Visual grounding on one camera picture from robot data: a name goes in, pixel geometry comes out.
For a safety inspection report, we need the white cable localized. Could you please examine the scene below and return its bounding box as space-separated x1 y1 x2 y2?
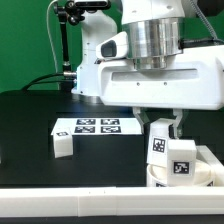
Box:
46 0 60 74

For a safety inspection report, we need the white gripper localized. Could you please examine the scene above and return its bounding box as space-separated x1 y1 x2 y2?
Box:
98 45 224 139

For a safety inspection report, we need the black mounted camera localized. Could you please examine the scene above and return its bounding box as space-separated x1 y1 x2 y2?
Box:
74 0 110 10

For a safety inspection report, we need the black cable bundle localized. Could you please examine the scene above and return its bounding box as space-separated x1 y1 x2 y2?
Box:
21 72 78 92

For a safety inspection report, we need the white front fence rail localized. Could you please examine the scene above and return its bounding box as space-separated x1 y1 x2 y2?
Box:
0 187 224 218

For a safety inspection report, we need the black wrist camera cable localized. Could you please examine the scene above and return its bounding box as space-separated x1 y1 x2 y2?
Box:
181 0 224 48

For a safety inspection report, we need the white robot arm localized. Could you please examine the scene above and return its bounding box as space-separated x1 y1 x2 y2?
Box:
96 0 224 124

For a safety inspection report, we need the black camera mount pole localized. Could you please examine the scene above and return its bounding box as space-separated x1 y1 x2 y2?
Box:
54 1 85 88

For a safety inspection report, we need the white marker sheet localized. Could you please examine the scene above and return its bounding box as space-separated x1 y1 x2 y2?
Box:
51 118 142 135

